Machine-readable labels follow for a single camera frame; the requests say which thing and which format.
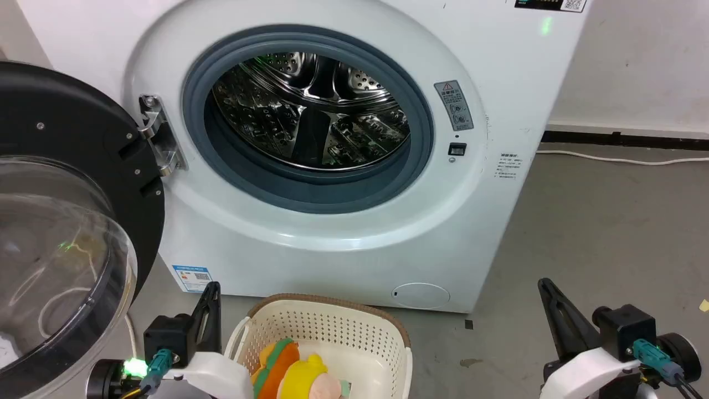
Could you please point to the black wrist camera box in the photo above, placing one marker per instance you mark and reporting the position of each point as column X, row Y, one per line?
column 626, row 330
column 169, row 335

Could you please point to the yellow paper scrap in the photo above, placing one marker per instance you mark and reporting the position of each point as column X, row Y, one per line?
column 704, row 305

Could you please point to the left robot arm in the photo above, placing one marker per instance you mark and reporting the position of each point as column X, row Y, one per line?
column 108, row 379

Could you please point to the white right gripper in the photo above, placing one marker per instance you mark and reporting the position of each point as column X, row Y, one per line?
column 590, row 374

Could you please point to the grey warning label sticker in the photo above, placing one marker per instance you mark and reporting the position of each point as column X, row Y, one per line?
column 454, row 105

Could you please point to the metal door hinge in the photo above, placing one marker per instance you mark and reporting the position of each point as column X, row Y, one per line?
column 158, row 136

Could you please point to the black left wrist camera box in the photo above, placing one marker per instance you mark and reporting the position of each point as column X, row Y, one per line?
column 169, row 335

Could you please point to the white front-load washing machine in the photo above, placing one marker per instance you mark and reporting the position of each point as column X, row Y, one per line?
column 343, row 244

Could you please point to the cream perforated laundry basket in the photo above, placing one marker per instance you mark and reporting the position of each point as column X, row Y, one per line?
column 354, row 332

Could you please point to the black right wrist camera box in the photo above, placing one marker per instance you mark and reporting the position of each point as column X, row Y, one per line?
column 626, row 330

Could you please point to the blue energy label sticker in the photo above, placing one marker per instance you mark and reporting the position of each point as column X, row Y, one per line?
column 193, row 278

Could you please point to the black wall baseboard strip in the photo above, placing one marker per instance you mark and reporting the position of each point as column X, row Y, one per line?
column 626, row 138

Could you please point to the yellow-haired plush doll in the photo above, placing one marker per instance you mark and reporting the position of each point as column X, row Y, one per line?
column 307, row 379

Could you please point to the black round washer door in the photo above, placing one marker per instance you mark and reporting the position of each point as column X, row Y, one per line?
column 61, row 144

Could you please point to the orange burger plush toy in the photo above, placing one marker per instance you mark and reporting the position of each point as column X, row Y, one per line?
column 274, row 363

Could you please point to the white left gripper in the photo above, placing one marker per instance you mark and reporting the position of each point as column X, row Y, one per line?
column 213, row 374

